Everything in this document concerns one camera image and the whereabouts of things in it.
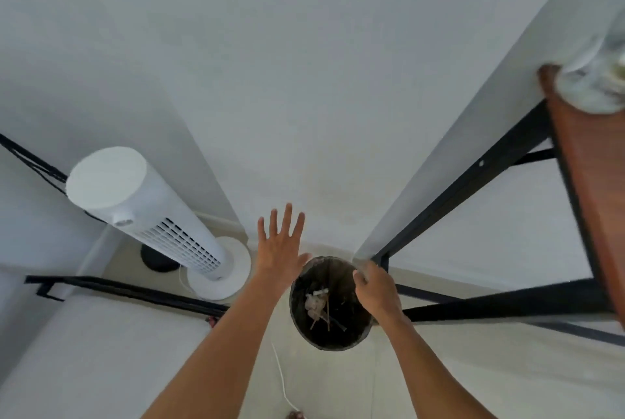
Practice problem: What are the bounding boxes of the person's right hand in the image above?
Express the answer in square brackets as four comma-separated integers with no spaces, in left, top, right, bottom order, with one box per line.
[352,259,404,325]

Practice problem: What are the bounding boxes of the person's left hand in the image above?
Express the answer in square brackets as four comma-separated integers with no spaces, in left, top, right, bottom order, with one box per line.
[255,203,313,297]

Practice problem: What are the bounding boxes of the black round waste bin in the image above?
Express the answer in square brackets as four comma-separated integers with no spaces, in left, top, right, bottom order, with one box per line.
[289,256,375,352]

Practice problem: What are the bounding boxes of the person's left forearm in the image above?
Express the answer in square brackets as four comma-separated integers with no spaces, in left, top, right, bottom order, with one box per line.
[141,282,290,419]

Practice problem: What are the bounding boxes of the person's right forearm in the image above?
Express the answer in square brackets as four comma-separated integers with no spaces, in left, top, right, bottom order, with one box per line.
[385,312,496,419]

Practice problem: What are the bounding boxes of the rubbish scraps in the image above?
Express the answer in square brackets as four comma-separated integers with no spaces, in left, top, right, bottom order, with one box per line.
[304,288,348,334]

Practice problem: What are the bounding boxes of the black round stand base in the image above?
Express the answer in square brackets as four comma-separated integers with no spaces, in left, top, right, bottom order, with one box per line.
[140,243,179,273]

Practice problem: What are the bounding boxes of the white tower fan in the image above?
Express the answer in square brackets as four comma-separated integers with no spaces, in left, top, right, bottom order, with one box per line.
[65,146,253,301]

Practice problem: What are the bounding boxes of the white cable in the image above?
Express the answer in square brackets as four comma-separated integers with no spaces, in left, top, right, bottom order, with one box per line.
[271,342,301,413]

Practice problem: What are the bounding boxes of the black metal bed frame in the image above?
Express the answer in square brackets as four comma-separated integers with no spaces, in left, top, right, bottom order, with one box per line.
[24,275,231,320]

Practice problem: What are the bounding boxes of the black metal table frame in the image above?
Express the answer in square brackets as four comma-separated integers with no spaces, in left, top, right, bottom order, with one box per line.
[370,99,625,349]

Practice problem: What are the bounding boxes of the black cable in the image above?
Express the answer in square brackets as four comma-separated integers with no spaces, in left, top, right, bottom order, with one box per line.
[0,133,106,224]

